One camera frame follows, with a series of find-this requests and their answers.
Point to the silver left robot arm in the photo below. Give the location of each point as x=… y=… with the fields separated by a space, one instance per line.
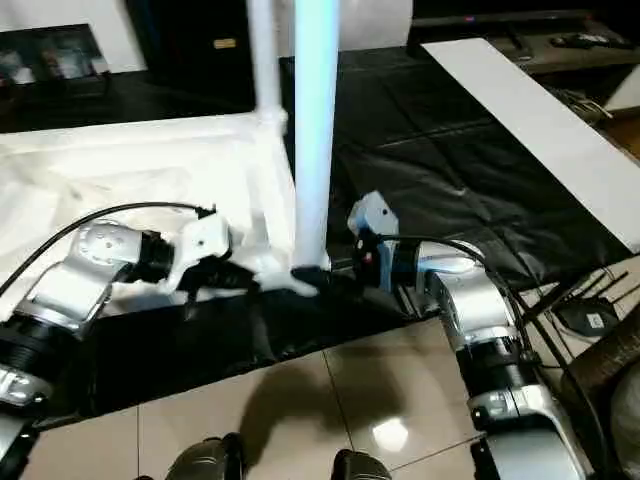
x=70 y=285

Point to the black work mat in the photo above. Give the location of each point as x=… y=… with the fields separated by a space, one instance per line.
x=450 y=175

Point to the black stand bar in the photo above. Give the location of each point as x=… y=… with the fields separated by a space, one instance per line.
x=575 y=295

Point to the white flat panel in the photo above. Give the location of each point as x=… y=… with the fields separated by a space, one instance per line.
x=540 y=125

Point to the grey power adapter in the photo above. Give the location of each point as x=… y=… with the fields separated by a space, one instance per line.
x=587 y=317

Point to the black cabinet with gold label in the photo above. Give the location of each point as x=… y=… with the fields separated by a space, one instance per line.
x=190 y=50

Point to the brown woven basket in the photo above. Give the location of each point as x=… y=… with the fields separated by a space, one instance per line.
x=595 y=365

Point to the white glass-door cabinet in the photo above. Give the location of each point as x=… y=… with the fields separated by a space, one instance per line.
x=120 y=30

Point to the black remote control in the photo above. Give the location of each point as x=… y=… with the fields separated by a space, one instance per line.
x=590 y=41

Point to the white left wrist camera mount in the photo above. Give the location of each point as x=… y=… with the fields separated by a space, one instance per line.
x=202 y=240

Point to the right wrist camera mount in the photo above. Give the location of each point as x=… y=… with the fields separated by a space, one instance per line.
x=377 y=212

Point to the black rail with red mark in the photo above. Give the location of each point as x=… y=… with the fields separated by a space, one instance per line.
x=525 y=17

